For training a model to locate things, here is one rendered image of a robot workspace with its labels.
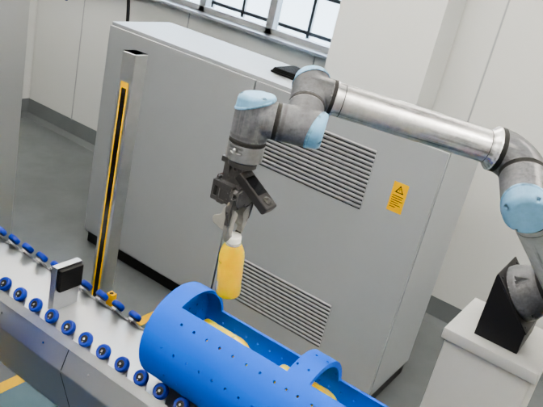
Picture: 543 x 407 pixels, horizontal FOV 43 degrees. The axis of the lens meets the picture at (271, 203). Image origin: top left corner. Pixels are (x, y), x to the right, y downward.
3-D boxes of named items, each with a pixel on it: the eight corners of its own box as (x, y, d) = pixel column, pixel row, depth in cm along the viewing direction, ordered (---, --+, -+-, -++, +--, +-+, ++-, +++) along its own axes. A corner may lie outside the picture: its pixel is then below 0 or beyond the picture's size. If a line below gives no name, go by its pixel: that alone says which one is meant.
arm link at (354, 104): (552, 132, 177) (300, 52, 171) (557, 167, 169) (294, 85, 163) (528, 161, 186) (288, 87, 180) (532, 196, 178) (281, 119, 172)
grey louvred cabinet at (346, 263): (137, 223, 496) (170, 22, 441) (404, 371, 397) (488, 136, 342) (78, 241, 452) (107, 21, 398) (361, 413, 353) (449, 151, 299)
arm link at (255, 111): (279, 102, 157) (235, 92, 156) (267, 153, 161) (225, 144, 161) (281, 93, 165) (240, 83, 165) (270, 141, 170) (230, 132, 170)
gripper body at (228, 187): (227, 194, 177) (236, 150, 173) (253, 207, 173) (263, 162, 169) (208, 199, 171) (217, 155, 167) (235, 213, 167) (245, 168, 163)
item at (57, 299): (72, 298, 226) (77, 257, 220) (80, 304, 224) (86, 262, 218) (47, 308, 218) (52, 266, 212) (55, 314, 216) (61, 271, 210)
